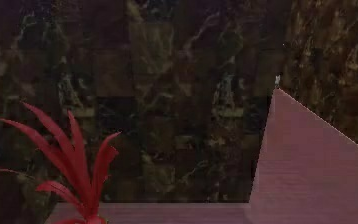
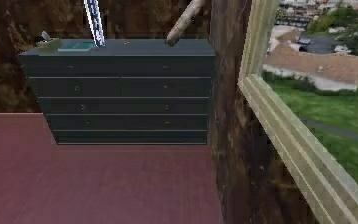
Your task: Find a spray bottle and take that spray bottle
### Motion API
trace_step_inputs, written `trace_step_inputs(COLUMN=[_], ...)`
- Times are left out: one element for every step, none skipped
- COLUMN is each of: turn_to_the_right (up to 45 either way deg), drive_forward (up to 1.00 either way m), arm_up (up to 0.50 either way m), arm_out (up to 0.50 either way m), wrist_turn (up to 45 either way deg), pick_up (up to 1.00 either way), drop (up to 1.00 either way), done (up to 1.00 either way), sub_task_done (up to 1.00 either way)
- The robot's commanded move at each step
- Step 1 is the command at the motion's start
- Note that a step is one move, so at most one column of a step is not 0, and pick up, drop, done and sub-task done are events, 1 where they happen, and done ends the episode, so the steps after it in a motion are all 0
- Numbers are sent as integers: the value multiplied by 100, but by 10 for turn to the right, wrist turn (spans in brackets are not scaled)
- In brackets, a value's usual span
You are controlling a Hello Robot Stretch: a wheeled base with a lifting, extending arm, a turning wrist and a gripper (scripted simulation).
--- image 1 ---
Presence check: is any red house plant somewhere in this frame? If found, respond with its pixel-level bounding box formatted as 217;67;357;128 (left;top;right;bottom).
0;101;123;224

